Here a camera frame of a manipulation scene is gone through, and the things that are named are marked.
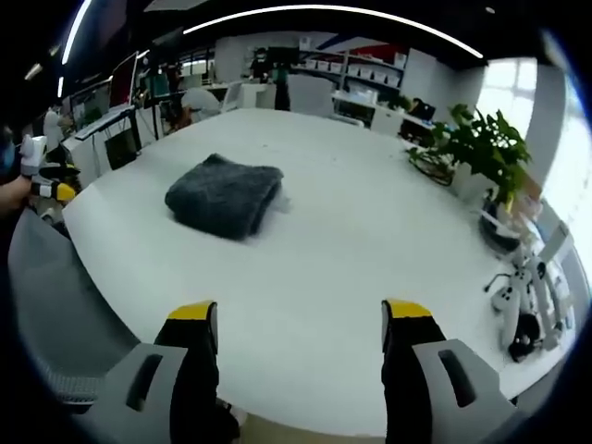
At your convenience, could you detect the dark grey towel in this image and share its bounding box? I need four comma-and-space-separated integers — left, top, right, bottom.
164, 153, 285, 241

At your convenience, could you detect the person's left hand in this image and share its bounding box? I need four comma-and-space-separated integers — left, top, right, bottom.
0, 175, 34, 215

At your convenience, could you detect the white side desk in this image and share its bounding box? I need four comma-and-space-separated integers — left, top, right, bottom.
62, 105, 140, 186

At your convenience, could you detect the grey office chair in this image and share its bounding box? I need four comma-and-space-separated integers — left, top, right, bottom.
7, 207, 142, 415

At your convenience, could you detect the white hand-held devices pile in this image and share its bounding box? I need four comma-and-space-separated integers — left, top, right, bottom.
483, 220, 579, 364

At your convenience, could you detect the green potted plant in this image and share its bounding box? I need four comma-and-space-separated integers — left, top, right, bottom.
406, 103, 533, 212

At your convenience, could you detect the black laptop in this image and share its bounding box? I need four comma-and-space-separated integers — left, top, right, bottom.
409, 97, 438, 122

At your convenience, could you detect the white counter cabinet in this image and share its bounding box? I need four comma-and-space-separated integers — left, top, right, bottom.
330, 90, 436, 140

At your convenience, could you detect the white storage shelf with bins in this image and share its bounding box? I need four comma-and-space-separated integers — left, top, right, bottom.
295, 35, 411, 92

